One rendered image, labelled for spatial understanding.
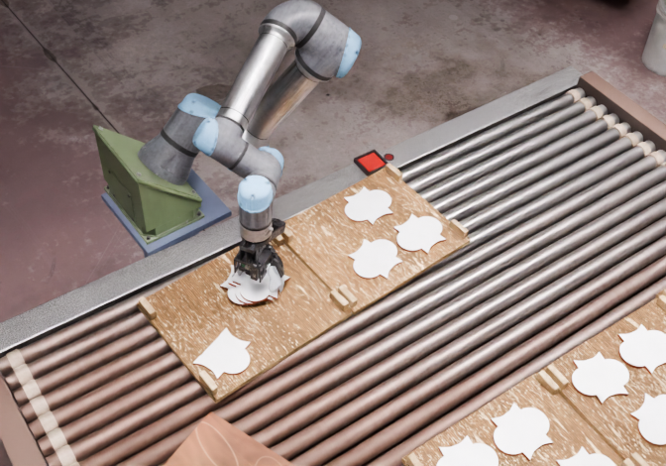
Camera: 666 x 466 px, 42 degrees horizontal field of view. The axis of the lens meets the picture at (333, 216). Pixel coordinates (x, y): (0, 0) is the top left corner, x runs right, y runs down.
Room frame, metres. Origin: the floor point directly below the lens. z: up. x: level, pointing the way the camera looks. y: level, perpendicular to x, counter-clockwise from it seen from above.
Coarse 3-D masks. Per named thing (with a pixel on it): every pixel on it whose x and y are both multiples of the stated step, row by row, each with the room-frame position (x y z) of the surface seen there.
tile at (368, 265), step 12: (384, 240) 1.55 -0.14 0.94; (360, 252) 1.50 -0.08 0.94; (372, 252) 1.50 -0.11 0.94; (384, 252) 1.50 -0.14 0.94; (396, 252) 1.51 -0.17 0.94; (360, 264) 1.46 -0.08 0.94; (372, 264) 1.46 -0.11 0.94; (384, 264) 1.46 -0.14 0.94; (396, 264) 1.47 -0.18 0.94; (360, 276) 1.42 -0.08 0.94; (372, 276) 1.42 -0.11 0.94; (384, 276) 1.42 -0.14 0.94
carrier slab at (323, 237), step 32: (352, 192) 1.72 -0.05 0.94; (416, 192) 1.74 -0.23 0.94; (288, 224) 1.59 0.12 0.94; (320, 224) 1.60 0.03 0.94; (352, 224) 1.60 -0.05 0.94; (384, 224) 1.61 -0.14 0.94; (448, 224) 1.63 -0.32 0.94; (320, 256) 1.48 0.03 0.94; (416, 256) 1.51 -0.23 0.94; (448, 256) 1.52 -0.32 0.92; (352, 288) 1.38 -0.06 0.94; (384, 288) 1.39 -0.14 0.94
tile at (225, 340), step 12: (228, 336) 1.20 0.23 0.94; (216, 348) 1.17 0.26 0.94; (228, 348) 1.17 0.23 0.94; (240, 348) 1.17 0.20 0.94; (204, 360) 1.13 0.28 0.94; (216, 360) 1.14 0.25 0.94; (228, 360) 1.14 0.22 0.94; (240, 360) 1.14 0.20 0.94; (216, 372) 1.10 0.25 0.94; (228, 372) 1.11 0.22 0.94; (240, 372) 1.11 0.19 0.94
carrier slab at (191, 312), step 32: (224, 256) 1.46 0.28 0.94; (288, 256) 1.48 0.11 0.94; (192, 288) 1.35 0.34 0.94; (288, 288) 1.37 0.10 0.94; (320, 288) 1.38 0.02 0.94; (160, 320) 1.24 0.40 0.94; (192, 320) 1.25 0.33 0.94; (224, 320) 1.26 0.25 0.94; (256, 320) 1.26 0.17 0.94; (288, 320) 1.27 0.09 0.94; (320, 320) 1.28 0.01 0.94; (192, 352) 1.16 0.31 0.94; (256, 352) 1.17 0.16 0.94; (288, 352) 1.18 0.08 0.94; (224, 384) 1.08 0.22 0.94
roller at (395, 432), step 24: (624, 288) 1.46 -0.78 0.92; (576, 312) 1.37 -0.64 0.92; (600, 312) 1.38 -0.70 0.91; (552, 336) 1.29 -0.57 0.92; (504, 360) 1.21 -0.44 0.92; (480, 384) 1.14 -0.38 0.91; (432, 408) 1.06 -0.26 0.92; (384, 432) 0.99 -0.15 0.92; (408, 432) 1.00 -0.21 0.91; (360, 456) 0.93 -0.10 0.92
